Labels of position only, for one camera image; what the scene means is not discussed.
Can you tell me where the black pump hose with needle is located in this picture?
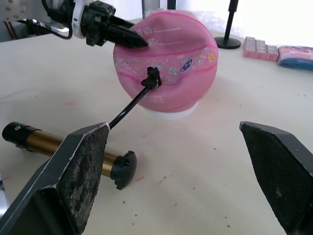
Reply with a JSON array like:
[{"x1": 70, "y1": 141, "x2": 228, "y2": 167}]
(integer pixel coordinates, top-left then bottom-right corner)
[{"x1": 107, "y1": 66, "x2": 162, "y2": 129}]

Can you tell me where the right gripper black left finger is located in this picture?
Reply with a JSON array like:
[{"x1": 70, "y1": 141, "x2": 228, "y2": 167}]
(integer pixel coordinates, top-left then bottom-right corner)
[{"x1": 0, "y1": 121, "x2": 110, "y2": 235}]

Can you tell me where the pink tray of small boxes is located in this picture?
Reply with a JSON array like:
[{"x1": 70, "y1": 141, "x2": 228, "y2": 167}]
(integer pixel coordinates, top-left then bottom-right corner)
[{"x1": 243, "y1": 36, "x2": 279, "y2": 62}]

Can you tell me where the gold and black hand pump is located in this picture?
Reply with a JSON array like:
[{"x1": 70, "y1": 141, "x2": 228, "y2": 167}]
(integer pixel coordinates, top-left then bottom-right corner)
[{"x1": 1, "y1": 121, "x2": 137, "y2": 190}]

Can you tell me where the red and blue packet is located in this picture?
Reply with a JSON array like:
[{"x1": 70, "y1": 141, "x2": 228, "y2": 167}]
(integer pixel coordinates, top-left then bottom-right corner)
[{"x1": 277, "y1": 45, "x2": 313, "y2": 71}]

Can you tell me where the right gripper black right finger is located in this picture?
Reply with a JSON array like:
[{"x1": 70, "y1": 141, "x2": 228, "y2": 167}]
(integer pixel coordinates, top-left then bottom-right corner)
[{"x1": 239, "y1": 120, "x2": 313, "y2": 235}]

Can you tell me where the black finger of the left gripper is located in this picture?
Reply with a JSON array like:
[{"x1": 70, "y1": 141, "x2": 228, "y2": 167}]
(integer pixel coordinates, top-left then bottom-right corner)
[
  {"x1": 107, "y1": 23, "x2": 149, "y2": 49},
  {"x1": 114, "y1": 15, "x2": 135, "y2": 29}
]

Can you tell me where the pink printed ball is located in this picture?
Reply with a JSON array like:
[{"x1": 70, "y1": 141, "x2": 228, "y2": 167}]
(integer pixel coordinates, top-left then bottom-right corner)
[{"x1": 112, "y1": 11, "x2": 219, "y2": 113}]

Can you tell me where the black stand with round base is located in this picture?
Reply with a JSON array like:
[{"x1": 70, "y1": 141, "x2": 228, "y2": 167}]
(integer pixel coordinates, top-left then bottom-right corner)
[{"x1": 214, "y1": 0, "x2": 242, "y2": 49}]

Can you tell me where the white ring ball base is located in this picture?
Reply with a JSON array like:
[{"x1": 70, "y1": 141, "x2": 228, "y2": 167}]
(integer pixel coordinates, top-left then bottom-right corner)
[{"x1": 140, "y1": 101, "x2": 199, "y2": 120}]

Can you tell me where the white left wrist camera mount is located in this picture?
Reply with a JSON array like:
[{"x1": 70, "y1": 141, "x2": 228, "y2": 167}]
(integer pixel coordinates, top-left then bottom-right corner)
[{"x1": 71, "y1": 0, "x2": 95, "y2": 40}]

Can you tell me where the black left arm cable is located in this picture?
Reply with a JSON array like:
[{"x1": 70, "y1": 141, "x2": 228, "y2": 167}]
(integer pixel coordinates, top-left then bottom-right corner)
[{"x1": 41, "y1": 0, "x2": 74, "y2": 40}]

